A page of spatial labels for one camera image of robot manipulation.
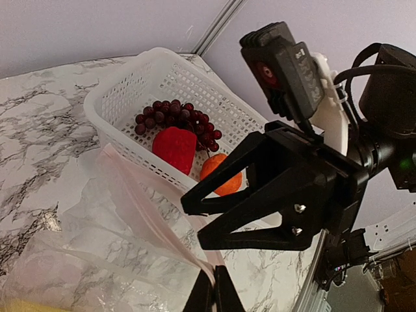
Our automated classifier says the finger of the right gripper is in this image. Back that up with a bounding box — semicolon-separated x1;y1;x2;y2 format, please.
181;131;267;215
198;181;321;250

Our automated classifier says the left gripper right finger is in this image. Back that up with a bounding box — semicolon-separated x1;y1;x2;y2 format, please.
214;266;245;312

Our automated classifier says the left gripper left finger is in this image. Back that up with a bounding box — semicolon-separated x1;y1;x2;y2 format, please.
183;270;214;312

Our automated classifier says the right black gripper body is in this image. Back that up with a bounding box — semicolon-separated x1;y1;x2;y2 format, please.
253;121;369;250

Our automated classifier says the fake orange tomato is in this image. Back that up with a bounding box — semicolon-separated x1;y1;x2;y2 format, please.
199;153;243;197

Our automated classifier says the fake red pepper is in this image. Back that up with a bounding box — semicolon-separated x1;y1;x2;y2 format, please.
152;127;197;175

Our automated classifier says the clear zip top bag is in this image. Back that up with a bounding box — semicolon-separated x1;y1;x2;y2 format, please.
1;146;223;311

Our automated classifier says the fake purple grapes bunch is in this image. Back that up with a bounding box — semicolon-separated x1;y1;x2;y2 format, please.
134;99;222;152

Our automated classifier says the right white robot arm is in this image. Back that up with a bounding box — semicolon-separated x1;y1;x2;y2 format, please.
181;43;415;289

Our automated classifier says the white plastic basket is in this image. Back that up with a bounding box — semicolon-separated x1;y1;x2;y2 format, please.
84;47;266;205

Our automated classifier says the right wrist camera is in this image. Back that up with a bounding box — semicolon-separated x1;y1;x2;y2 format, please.
239;21;352;153

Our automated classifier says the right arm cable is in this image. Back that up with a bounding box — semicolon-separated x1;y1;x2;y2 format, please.
333;42;416;131

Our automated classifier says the right aluminium frame post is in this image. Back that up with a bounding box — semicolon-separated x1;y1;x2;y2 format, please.
190;0;246;57

